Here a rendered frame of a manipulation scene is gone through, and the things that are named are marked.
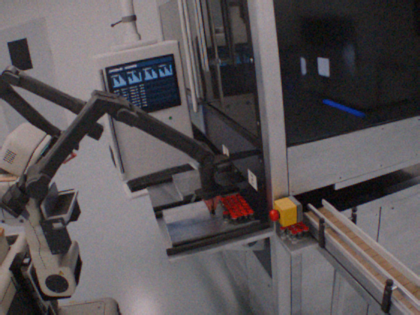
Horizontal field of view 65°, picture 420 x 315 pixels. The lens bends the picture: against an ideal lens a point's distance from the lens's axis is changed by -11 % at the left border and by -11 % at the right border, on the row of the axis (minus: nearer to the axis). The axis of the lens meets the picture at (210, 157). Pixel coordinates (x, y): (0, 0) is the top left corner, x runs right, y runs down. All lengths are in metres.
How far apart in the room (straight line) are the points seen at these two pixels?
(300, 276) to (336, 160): 0.51
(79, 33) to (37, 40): 0.76
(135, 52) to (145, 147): 0.55
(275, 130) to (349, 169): 0.37
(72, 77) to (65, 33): 0.79
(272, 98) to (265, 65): 0.11
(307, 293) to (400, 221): 0.54
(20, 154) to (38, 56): 5.38
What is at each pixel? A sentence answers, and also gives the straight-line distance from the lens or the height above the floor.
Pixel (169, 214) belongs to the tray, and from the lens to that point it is 1.59.
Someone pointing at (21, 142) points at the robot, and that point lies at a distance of 1.40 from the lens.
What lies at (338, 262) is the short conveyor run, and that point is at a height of 0.88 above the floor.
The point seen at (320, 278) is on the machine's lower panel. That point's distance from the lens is 1.67.
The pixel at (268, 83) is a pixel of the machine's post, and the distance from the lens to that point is 1.18.
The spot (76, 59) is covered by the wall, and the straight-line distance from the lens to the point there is 6.66.
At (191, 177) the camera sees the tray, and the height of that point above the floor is 0.88.
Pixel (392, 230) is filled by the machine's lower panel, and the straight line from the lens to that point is 1.79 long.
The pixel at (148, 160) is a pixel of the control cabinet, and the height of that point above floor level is 0.89.
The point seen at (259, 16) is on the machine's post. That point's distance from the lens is 1.15.
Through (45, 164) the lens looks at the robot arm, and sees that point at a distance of 1.24.
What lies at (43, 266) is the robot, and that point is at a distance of 1.62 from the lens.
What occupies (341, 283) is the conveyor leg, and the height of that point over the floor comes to 0.73.
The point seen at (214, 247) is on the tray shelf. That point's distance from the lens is 1.35.
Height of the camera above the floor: 1.67
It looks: 22 degrees down
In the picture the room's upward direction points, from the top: 8 degrees counter-clockwise
